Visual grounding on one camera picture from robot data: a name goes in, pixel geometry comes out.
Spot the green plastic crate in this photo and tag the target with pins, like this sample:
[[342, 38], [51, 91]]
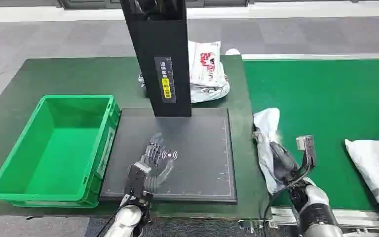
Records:
[[58, 153]]

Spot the black scanner column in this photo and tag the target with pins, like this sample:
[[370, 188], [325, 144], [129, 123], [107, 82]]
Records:
[[163, 39]]

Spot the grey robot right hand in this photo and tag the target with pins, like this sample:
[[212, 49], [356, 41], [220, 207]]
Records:
[[282, 162]]

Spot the green conveyor belt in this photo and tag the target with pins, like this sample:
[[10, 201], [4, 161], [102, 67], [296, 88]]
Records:
[[323, 104]]

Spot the grey-white plastic parcel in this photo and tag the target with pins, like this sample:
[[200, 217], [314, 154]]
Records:
[[265, 130]]

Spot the yellow-black label on column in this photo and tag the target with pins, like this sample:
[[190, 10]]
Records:
[[165, 81]]

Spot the white rounded cap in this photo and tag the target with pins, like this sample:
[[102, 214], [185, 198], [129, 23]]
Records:
[[232, 51]]

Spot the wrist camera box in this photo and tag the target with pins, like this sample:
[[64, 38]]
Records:
[[307, 147], [136, 180]]

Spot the black scanner base plate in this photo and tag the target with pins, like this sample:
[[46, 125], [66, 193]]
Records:
[[196, 157]]

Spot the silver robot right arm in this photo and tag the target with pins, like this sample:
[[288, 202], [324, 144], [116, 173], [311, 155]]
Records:
[[313, 209]]

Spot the white parcel with red print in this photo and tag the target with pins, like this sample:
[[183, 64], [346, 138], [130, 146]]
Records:
[[377, 166]]

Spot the metal conveyor frame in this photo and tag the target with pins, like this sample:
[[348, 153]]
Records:
[[356, 219]]

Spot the silver-grey plastic parcel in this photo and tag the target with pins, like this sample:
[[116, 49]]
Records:
[[210, 93]]

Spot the white red-printed parcel bag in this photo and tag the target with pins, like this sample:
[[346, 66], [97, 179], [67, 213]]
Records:
[[206, 63]]

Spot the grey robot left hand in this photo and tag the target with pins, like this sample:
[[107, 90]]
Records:
[[156, 153]]

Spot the pale label on crate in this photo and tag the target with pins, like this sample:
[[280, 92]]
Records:
[[106, 152]]

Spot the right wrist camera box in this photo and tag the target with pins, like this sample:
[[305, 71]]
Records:
[[307, 147]]

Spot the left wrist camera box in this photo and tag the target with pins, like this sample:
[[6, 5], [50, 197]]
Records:
[[136, 180]]

